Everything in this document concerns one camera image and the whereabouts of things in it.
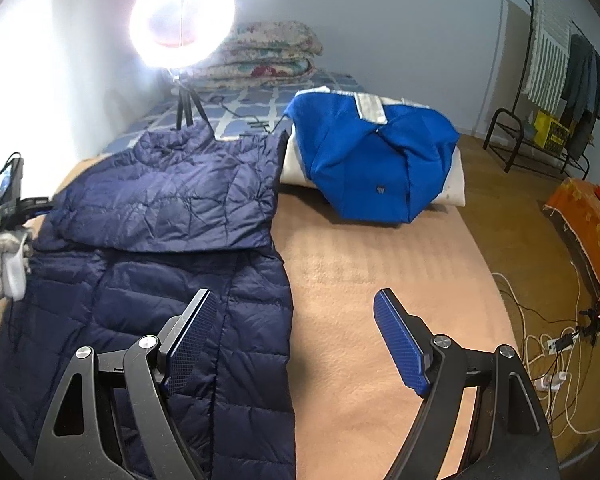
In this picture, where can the white striped towel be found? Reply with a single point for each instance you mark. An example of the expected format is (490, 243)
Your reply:
(547, 45)

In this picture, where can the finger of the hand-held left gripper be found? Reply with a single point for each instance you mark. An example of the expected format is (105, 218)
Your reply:
(37, 203)

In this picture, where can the red floral folded quilt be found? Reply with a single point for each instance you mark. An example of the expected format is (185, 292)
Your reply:
(260, 67)

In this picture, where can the white power strip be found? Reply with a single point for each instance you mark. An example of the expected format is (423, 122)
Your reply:
(550, 382)

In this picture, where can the black power adapter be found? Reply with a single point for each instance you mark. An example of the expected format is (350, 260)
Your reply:
(560, 343)

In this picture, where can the navy down jacket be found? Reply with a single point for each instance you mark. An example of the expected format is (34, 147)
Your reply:
(180, 200)

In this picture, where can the black clamp mount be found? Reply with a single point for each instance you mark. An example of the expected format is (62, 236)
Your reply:
(592, 322)

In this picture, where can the pale floral folded quilt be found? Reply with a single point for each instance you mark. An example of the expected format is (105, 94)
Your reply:
(280, 37)

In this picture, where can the blue fleece jacket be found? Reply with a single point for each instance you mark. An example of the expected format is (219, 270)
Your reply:
(360, 160)

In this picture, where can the tan blanket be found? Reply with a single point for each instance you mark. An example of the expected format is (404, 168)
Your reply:
(355, 270)

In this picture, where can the white folded cloth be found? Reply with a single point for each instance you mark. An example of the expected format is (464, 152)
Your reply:
(295, 170)

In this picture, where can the black metal clothes rack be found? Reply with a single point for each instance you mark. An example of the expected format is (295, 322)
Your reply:
(507, 110)

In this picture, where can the blue checked bedsheet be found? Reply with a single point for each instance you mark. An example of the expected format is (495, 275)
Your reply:
(230, 110)

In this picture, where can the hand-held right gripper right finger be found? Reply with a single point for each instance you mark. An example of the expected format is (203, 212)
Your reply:
(400, 345)

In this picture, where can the yellow plastic crate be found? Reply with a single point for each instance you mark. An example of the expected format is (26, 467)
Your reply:
(550, 130)

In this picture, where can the black tripod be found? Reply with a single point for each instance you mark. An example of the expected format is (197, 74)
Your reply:
(182, 105)

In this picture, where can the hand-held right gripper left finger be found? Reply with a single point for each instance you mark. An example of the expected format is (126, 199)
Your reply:
(190, 340)

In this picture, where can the orange patterned cloth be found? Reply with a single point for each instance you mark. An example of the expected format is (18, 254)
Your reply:
(590, 225)

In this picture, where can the dark hanging clothes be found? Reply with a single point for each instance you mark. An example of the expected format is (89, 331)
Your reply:
(582, 85)

